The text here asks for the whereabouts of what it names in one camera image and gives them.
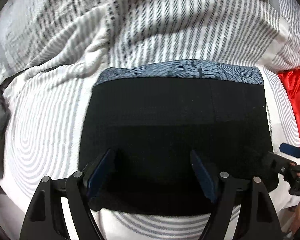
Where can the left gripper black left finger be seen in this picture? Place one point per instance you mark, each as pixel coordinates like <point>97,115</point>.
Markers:
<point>94,174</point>

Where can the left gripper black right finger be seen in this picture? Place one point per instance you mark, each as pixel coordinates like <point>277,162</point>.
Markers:
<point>207,181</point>

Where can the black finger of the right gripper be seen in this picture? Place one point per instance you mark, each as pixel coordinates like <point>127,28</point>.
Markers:
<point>290,150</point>

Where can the black garment with blue waistband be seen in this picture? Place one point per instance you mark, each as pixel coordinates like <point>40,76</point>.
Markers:
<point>151,117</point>

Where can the grey striped white bed quilt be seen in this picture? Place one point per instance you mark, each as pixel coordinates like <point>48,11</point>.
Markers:
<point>53,51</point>

